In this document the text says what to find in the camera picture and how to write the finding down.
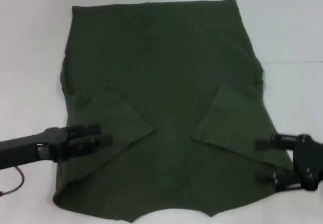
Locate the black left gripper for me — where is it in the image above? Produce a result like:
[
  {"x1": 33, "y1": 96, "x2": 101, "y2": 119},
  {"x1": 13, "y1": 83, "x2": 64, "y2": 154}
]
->
[{"x1": 0, "y1": 124, "x2": 113, "y2": 171}]

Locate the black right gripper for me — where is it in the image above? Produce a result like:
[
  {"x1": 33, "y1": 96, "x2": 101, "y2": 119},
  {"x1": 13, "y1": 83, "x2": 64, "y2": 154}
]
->
[{"x1": 254, "y1": 133, "x2": 323, "y2": 194}]

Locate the dark green t-shirt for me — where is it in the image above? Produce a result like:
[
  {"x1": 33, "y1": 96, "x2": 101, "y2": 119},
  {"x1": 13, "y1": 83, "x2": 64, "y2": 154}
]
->
[{"x1": 51, "y1": 0, "x2": 295, "y2": 223}]

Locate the left arm cable with plug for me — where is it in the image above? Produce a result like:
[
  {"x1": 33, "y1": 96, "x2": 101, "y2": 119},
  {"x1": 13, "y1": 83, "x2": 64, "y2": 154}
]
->
[{"x1": 0, "y1": 165, "x2": 26, "y2": 197}]

